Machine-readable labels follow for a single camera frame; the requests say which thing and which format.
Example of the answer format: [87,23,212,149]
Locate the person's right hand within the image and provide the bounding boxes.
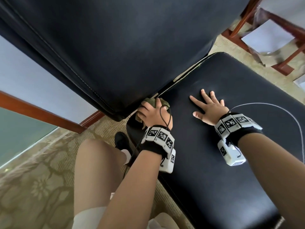
[189,88,230,126]

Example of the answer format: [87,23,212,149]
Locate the person's left hand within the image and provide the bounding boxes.
[137,97,173,131]

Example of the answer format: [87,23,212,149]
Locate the green cleaning cloth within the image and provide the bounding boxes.
[135,97,171,123]

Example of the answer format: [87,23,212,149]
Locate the black leather chair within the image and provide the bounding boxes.
[0,0,305,229]

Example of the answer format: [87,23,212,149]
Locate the person's left forearm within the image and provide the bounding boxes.
[98,149,164,229]

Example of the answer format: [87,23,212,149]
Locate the person's right forearm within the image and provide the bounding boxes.
[237,132,305,229]

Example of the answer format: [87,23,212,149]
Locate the white marker left wristband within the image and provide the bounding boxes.
[138,124,175,159]

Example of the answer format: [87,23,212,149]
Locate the white marker wristband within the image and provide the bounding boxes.
[138,124,175,159]
[214,111,264,147]

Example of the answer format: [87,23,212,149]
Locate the white marker right wristband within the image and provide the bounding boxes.
[214,111,264,147]

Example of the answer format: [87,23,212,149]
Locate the black shoe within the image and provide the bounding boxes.
[114,131,133,153]

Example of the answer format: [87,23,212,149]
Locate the wooden luggage rack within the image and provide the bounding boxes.
[221,0,305,77]

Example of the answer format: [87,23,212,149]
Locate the white shorts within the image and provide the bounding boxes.
[71,205,181,229]

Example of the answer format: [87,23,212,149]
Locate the frosted glass panel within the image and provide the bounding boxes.
[0,108,60,167]

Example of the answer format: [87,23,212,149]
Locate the thin black cable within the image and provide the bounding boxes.
[230,102,305,165]
[159,106,171,131]

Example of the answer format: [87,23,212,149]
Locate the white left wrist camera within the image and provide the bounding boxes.
[159,148,176,174]

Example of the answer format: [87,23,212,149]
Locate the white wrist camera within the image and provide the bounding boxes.
[217,140,247,166]
[159,148,176,174]

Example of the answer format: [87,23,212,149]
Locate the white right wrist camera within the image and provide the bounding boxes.
[217,140,247,166]

